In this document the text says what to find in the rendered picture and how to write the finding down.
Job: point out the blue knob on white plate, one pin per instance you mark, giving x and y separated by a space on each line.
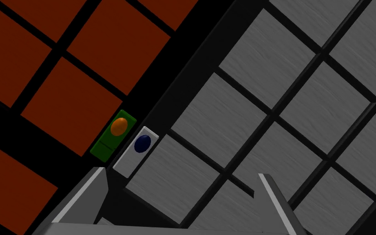
142 144

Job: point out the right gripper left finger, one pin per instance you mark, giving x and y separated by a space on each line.
90 202

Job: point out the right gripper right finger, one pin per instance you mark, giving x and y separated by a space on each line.
269 209

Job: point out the red panelled door leaf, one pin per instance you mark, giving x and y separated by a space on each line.
73 101

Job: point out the orange knob on green plate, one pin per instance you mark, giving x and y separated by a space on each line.
118 127

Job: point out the grey panelled door leaf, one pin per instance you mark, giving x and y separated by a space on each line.
272 98

